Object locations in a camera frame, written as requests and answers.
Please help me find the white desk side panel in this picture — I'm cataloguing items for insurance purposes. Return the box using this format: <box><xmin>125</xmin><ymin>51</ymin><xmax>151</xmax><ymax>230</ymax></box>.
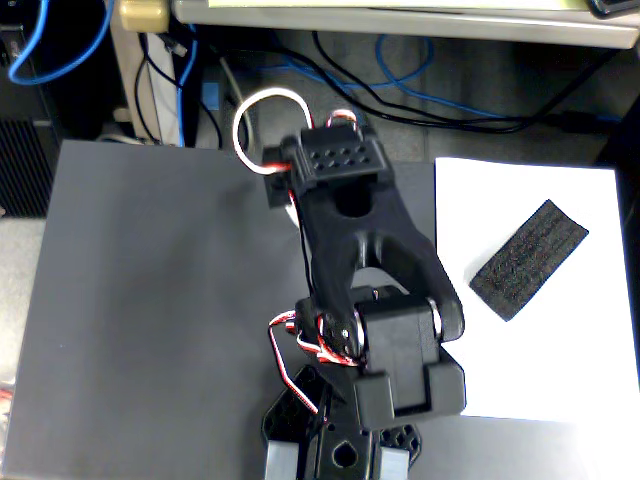
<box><xmin>109</xmin><ymin>24</ymin><xmax>201</xmax><ymax>149</ymax></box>

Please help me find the beige plastic box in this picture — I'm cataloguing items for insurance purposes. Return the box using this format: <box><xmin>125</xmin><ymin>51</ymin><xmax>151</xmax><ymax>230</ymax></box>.
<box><xmin>118</xmin><ymin>0</ymin><xmax>171</xmax><ymax>33</ymax></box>

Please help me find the looped blue network cable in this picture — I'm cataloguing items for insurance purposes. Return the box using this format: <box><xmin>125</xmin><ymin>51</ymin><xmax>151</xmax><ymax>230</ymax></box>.
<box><xmin>7</xmin><ymin>0</ymin><xmax>116</xmax><ymax>86</ymax></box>

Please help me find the red white black servo wire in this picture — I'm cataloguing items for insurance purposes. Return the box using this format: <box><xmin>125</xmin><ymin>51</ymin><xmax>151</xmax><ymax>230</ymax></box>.
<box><xmin>268</xmin><ymin>309</ymin><xmax>362</xmax><ymax>416</ymax></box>

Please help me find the black device on desk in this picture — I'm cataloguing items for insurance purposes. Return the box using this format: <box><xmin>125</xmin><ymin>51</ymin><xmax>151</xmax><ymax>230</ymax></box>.
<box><xmin>584</xmin><ymin>0</ymin><xmax>640</xmax><ymax>20</ymax></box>

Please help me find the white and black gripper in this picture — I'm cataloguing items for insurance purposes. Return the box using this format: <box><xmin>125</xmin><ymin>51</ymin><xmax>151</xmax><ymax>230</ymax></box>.
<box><xmin>263</xmin><ymin>144</ymin><xmax>302</xmax><ymax>227</ymax></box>

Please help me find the straight blue network cable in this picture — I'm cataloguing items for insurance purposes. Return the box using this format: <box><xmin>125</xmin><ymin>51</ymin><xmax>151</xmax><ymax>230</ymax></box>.
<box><xmin>176</xmin><ymin>22</ymin><xmax>201</xmax><ymax>149</ymax></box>

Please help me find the short red white servo wire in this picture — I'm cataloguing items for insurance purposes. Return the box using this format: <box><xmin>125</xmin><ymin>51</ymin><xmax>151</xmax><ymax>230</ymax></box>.
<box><xmin>327</xmin><ymin>110</ymin><xmax>359</xmax><ymax>132</ymax></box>

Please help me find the grey white cable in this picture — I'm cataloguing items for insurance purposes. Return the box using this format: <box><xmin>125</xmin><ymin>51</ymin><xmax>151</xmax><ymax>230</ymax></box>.
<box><xmin>219</xmin><ymin>57</ymin><xmax>256</xmax><ymax>152</ymax></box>

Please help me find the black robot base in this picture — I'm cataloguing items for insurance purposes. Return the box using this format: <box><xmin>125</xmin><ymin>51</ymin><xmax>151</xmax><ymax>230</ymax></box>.
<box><xmin>262</xmin><ymin>364</ymin><xmax>424</xmax><ymax>480</ymax></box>

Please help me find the black foam cube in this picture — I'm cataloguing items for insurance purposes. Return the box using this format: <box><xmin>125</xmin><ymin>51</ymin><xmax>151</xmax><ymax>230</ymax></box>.
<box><xmin>468</xmin><ymin>198</ymin><xmax>590</xmax><ymax>323</ymax></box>

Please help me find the blue plug connector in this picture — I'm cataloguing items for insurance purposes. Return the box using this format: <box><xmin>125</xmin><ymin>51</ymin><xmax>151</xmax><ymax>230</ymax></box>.
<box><xmin>201</xmin><ymin>79</ymin><xmax>222</xmax><ymax>111</ymax></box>

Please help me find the thin black cable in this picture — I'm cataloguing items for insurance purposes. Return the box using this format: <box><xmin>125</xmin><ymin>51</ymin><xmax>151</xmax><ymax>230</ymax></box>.
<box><xmin>133</xmin><ymin>32</ymin><xmax>182</xmax><ymax>146</ymax></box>

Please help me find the long blue network cable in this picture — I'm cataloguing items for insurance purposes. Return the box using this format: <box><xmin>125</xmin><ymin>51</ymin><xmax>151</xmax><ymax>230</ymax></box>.
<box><xmin>234</xmin><ymin>33</ymin><xmax>621</xmax><ymax>161</ymax></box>

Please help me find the long white red servo wire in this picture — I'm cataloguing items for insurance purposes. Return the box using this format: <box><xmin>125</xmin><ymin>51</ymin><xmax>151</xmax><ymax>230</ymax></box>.
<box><xmin>232</xmin><ymin>88</ymin><xmax>314</xmax><ymax>176</ymax></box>

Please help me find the long black cable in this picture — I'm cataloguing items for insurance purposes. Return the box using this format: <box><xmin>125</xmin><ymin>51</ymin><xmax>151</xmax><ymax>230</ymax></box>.
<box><xmin>312</xmin><ymin>30</ymin><xmax>621</xmax><ymax>135</ymax></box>

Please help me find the dark grey table mat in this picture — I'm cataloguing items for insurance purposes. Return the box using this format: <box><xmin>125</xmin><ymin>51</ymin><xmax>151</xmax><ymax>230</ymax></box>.
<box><xmin>2</xmin><ymin>139</ymin><xmax>640</xmax><ymax>480</ymax></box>

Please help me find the white paper sheet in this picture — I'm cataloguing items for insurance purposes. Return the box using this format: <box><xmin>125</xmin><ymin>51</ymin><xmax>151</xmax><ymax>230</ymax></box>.
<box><xmin>433</xmin><ymin>157</ymin><xmax>640</xmax><ymax>426</ymax></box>

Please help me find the black vented computer case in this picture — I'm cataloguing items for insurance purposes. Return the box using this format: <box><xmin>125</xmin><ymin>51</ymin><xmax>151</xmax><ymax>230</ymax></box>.
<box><xmin>0</xmin><ymin>117</ymin><xmax>59</xmax><ymax>219</ymax></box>

